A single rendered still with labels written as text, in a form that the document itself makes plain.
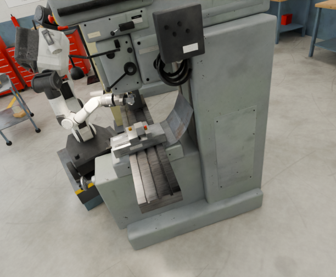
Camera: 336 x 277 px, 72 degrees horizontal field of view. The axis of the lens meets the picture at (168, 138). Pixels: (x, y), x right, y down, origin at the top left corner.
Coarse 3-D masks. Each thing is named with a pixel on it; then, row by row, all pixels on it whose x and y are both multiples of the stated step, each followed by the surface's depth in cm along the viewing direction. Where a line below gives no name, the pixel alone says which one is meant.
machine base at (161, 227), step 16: (256, 192) 199; (176, 208) 201; (192, 208) 198; (208, 208) 195; (224, 208) 195; (240, 208) 201; (128, 224) 197; (144, 224) 194; (160, 224) 191; (176, 224) 191; (192, 224) 196; (208, 224) 202; (144, 240) 192; (160, 240) 198
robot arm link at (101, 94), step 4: (92, 92) 152; (96, 92) 151; (100, 92) 151; (104, 92) 153; (92, 96) 153; (96, 96) 154; (100, 96) 153; (104, 96) 150; (100, 100) 151; (104, 100) 150; (100, 104) 152; (104, 104) 151
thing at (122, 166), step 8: (176, 144) 163; (112, 152) 169; (168, 152) 162; (176, 152) 164; (112, 160) 162; (120, 160) 160; (128, 160) 159; (120, 168) 160; (128, 168) 161; (120, 176) 164
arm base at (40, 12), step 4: (36, 8) 145; (40, 8) 143; (36, 12) 145; (40, 12) 143; (44, 12) 143; (36, 16) 146; (40, 16) 144; (44, 16) 144; (36, 20) 148; (40, 20) 145; (40, 24) 147; (44, 24) 146; (48, 24) 148; (56, 28) 153
